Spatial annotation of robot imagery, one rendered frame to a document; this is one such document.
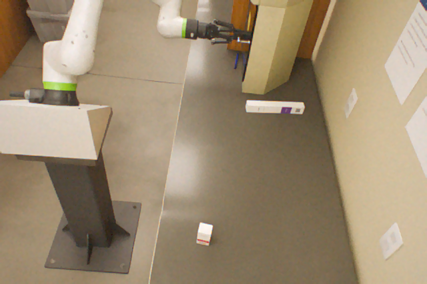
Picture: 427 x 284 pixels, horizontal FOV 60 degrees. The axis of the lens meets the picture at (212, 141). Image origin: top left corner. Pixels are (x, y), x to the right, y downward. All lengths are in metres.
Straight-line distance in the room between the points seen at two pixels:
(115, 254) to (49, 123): 1.13
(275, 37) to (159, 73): 1.95
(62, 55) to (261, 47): 0.85
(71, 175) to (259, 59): 1.02
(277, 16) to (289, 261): 0.99
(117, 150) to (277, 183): 1.58
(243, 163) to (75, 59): 0.77
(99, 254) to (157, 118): 1.22
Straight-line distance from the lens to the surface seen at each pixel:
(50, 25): 3.86
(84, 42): 1.41
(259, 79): 1.84
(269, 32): 1.69
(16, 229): 2.61
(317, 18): 2.12
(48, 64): 1.57
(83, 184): 1.84
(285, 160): 1.62
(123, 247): 2.38
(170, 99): 3.22
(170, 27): 1.78
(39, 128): 1.50
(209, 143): 1.61
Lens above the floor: 2.14
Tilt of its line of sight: 48 degrees down
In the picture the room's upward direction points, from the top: 8 degrees clockwise
